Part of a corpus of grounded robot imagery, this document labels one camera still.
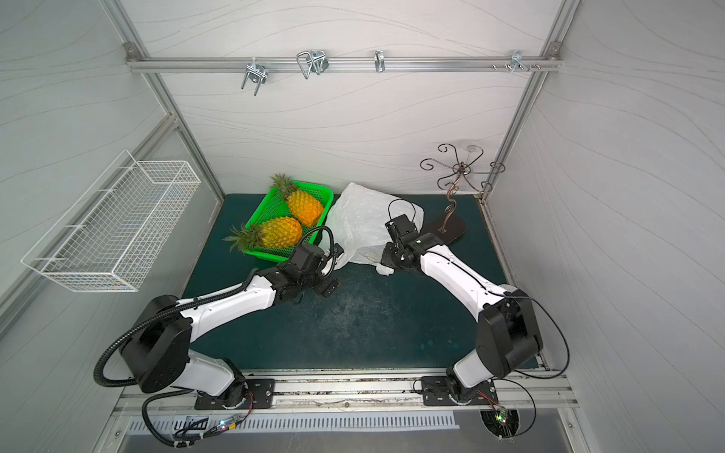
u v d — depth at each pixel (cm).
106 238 67
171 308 46
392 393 75
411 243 61
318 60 75
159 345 42
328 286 77
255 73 78
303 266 66
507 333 43
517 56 76
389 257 77
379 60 74
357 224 95
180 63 79
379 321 86
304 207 104
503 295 45
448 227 105
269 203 110
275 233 95
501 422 72
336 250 75
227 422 69
